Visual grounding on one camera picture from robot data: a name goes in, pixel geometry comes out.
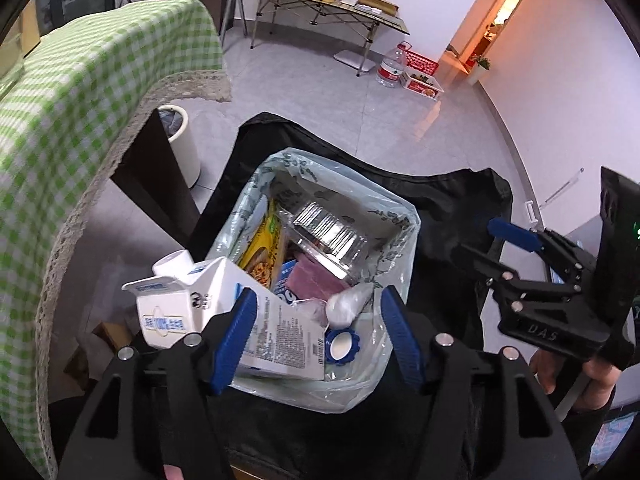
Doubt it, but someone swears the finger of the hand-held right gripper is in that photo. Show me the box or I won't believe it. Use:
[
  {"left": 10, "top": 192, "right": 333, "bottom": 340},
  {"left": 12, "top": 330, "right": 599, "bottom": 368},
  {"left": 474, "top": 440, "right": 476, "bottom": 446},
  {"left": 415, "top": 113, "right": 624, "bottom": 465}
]
[
  {"left": 459, "top": 243, "right": 581, "bottom": 318},
  {"left": 487, "top": 218, "right": 598, "bottom": 288}
]

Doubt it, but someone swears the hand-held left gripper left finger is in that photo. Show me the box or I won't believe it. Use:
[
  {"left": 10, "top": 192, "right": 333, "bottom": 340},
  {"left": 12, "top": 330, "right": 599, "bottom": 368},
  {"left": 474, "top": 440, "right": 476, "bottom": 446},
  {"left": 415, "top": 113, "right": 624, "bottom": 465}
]
[{"left": 57, "top": 287, "right": 258, "bottom": 480}]

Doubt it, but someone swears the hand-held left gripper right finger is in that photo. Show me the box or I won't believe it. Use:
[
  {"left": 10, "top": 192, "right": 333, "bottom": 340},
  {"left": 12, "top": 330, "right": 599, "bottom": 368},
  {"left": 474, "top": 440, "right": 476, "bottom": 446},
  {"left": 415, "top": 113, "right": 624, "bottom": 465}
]
[{"left": 381, "top": 286, "right": 583, "bottom": 480}]

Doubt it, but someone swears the blue white ridged lid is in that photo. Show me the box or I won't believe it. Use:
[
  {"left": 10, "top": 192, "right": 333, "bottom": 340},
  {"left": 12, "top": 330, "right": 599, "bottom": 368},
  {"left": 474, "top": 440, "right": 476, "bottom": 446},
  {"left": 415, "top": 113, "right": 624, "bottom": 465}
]
[{"left": 324, "top": 327, "right": 362, "bottom": 366}]

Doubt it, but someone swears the white wad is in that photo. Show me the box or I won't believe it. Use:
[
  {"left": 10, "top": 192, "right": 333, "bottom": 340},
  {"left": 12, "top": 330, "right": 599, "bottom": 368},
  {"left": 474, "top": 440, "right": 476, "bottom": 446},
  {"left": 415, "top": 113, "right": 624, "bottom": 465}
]
[{"left": 325, "top": 281, "right": 377, "bottom": 328}]

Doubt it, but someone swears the white blue-print milk carton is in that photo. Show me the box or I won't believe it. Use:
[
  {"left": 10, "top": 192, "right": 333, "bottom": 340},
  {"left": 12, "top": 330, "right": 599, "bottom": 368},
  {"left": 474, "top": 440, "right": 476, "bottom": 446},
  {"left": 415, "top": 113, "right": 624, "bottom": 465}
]
[{"left": 121, "top": 249, "right": 327, "bottom": 382}]

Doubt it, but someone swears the blue drink carton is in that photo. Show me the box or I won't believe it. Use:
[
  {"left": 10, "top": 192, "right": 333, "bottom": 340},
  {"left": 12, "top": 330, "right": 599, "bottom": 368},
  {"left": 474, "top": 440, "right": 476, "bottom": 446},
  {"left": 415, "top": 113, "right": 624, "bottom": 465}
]
[{"left": 272, "top": 259, "right": 303, "bottom": 306}]

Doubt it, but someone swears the pale plastic trash bag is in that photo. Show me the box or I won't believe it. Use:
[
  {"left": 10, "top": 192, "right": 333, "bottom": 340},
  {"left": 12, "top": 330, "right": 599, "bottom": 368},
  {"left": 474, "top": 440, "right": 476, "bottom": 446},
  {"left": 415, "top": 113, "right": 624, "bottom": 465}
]
[{"left": 205, "top": 147, "right": 421, "bottom": 413}]

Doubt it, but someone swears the yellow snack packet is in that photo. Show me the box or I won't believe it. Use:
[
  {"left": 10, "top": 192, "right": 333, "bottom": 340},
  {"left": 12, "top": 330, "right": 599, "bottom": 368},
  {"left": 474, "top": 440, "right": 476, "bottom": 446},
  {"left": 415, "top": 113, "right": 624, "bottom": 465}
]
[{"left": 236, "top": 197, "right": 290, "bottom": 292}]

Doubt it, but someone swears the purple cloth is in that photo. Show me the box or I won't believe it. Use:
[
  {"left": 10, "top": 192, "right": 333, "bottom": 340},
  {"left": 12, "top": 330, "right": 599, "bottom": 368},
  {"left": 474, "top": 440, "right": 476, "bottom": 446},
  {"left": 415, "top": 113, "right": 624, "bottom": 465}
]
[{"left": 290, "top": 254, "right": 353, "bottom": 301}]

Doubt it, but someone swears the clear plastic tray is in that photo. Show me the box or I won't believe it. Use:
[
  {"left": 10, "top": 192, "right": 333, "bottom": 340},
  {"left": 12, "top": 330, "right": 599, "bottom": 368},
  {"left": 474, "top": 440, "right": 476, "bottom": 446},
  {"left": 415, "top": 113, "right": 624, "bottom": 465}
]
[{"left": 278, "top": 200, "right": 372, "bottom": 283}]

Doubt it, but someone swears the person's right forearm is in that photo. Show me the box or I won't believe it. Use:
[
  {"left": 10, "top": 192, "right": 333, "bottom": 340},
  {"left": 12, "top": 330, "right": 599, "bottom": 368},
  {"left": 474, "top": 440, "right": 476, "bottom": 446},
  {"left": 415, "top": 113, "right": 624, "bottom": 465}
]
[{"left": 560, "top": 405, "right": 618, "bottom": 480}]

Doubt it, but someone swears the person's right hand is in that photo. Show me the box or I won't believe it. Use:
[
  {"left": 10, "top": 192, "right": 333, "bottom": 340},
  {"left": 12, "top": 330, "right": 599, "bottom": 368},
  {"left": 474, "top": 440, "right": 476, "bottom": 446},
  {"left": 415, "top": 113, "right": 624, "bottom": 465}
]
[{"left": 530, "top": 350, "right": 621, "bottom": 412}]

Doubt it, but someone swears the white pen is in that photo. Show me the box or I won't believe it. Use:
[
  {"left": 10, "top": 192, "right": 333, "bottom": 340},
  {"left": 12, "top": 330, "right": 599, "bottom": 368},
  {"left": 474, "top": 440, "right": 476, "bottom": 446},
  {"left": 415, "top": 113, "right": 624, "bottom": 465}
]
[{"left": 542, "top": 167, "right": 586, "bottom": 206}]

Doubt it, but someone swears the brown cardboard box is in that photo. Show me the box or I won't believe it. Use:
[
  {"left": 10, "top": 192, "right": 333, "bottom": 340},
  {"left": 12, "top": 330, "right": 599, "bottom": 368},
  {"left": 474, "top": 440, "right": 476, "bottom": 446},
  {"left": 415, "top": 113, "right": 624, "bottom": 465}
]
[{"left": 64, "top": 321, "right": 135, "bottom": 392}]

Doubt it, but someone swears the small potted plant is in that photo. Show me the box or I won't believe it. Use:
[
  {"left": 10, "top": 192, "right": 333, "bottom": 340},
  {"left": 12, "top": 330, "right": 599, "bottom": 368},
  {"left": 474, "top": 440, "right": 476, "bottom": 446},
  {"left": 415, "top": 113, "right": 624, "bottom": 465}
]
[{"left": 466, "top": 54, "right": 492, "bottom": 86}]

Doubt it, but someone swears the red plastic basket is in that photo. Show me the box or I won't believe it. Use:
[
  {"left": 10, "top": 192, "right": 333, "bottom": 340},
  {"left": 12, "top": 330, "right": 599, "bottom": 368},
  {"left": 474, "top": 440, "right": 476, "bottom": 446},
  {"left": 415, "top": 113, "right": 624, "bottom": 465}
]
[{"left": 403, "top": 50, "right": 441, "bottom": 77}]

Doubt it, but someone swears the white round waste bin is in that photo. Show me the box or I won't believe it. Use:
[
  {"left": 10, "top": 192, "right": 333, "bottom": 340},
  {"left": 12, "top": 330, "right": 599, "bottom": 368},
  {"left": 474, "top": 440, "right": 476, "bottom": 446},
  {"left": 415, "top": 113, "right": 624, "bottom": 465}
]
[{"left": 157, "top": 104, "right": 202, "bottom": 190}]

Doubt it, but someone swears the large water jug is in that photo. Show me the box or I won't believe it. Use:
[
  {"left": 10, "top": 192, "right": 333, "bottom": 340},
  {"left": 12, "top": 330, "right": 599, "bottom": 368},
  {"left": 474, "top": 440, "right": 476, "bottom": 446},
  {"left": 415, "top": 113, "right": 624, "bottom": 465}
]
[{"left": 376, "top": 42, "right": 409, "bottom": 89}]

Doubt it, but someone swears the lit doorway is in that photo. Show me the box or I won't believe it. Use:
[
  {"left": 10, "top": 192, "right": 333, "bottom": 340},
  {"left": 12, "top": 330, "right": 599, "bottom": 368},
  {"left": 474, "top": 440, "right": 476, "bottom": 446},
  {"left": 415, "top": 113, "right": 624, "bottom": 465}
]
[{"left": 445, "top": 0, "right": 532, "bottom": 88}]

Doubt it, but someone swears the white flat board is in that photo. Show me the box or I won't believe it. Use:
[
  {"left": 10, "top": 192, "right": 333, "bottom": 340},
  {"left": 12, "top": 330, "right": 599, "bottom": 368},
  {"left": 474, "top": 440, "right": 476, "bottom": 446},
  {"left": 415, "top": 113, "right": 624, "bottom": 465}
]
[{"left": 333, "top": 49, "right": 377, "bottom": 74}]

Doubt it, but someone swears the flat cardboard box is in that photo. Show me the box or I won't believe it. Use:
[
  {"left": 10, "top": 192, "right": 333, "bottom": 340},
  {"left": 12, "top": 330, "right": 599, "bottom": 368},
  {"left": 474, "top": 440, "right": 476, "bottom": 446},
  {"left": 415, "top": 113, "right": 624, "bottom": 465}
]
[{"left": 357, "top": 0, "right": 401, "bottom": 17}]

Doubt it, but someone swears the folding camp table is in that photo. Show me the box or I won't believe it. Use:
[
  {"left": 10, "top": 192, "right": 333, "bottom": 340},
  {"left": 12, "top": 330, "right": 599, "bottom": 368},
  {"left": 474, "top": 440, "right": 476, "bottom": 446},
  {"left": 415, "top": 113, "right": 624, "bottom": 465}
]
[{"left": 233, "top": 0, "right": 412, "bottom": 77}]

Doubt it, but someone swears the green checked tablecloth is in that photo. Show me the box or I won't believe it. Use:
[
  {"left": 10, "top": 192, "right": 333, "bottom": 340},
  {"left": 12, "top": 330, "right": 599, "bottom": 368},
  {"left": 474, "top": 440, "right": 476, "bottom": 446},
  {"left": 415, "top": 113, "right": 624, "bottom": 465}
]
[{"left": 0, "top": 0, "right": 233, "bottom": 480}]

